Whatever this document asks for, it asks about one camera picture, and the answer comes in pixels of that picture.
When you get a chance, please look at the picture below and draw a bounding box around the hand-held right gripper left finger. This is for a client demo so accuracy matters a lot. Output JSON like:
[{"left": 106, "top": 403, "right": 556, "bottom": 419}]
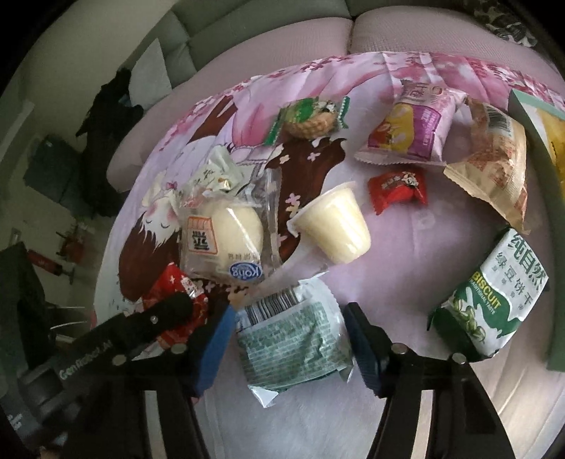
[{"left": 75, "top": 302, "right": 237, "bottom": 459}]

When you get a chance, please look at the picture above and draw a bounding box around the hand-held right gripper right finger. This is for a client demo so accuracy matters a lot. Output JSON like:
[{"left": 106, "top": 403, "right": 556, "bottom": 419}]
[{"left": 343, "top": 301, "right": 501, "bottom": 459}]

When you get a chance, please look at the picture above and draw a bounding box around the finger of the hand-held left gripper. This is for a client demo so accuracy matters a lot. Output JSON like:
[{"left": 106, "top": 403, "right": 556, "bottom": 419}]
[{"left": 90, "top": 292, "right": 196, "bottom": 354}]

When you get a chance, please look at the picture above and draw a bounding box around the red white snack packet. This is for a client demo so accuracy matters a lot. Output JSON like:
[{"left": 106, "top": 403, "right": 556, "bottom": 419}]
[{"left": 143, "top": 262, "right": 210, "bottom": 349}]

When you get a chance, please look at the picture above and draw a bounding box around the green white barcode packet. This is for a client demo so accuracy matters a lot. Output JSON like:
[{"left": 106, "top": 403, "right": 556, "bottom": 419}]
[{"left": 232, "top": 278, "right": 356, "bottom": 409}]

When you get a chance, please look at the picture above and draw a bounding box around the clear bun packet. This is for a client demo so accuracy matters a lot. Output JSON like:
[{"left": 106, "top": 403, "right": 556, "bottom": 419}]
[{"left": 178, "top": 168, "right": 329, "bottom": 287}]

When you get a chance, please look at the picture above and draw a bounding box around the cream jelly cup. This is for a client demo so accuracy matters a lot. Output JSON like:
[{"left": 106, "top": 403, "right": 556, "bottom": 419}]
[{"left": 287, "top": 181, "right": 372, "bottom": 266}]

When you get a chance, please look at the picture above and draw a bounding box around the green biscuit packet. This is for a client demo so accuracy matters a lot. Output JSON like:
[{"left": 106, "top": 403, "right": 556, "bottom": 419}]
[{"left": 427, "top": 227, "right": 550, "bottom": 363}]

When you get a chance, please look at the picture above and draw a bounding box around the red candy packet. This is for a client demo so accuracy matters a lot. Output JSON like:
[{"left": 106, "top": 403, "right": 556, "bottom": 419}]
[{"left": 367, "top": 165, "right": 429, "bottom": 217}]

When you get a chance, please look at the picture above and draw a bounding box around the white box with green rim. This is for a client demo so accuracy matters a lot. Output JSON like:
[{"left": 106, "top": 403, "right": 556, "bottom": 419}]
[{"left": 507, "top": 88, "right": 565, "bottom": 372}]

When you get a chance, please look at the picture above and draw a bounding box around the red tool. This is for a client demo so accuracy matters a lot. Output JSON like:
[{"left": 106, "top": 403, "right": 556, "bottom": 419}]
[{"left": 26, "top": 221, "right": 89, "bottom": 287}]

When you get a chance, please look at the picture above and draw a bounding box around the pink cartoon printed blanket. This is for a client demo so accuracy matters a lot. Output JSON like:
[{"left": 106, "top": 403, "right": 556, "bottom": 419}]
[{"left": 90, "top": 50, "right": 565, "bottom": 459}]

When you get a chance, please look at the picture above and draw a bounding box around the dark teal box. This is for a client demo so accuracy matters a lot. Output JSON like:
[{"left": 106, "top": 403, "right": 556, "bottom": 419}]
[{"left": 24, "top": 135, "right": 89, "bottom": 208}]

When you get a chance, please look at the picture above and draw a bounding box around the black clothing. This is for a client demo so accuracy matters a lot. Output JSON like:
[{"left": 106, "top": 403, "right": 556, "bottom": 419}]
[{"left": 75, "top": 68, "right": 144, "bottom": 217}]

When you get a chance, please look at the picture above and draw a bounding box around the beige snack bag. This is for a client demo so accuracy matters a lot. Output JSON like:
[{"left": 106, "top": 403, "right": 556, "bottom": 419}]
[{"left": 442, "top": 98, "right": 530, "bottom": 234}]

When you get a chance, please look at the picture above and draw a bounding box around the pink yellow snack packet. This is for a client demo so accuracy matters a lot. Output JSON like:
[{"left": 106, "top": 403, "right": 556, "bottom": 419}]
[{"left": 353, "top": 78, "right": 469, "bottom": 167}]

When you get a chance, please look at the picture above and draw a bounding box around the pale grey pillow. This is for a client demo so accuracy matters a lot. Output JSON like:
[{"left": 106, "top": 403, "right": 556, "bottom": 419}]
[{"left": 128, "top": 37, "right": 173, "bottom": 107}]

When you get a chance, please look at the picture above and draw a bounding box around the green wafer snack packet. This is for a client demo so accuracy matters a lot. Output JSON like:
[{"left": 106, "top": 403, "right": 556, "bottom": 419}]
[{"left": 264, "top": 96, "right": 351, "bottom": 146}]

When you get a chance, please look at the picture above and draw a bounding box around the pink sofa cover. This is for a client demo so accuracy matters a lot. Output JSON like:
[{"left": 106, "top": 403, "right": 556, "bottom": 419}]
[{"left": 108, "top": 9, "right": 552, "bottom": 208}]

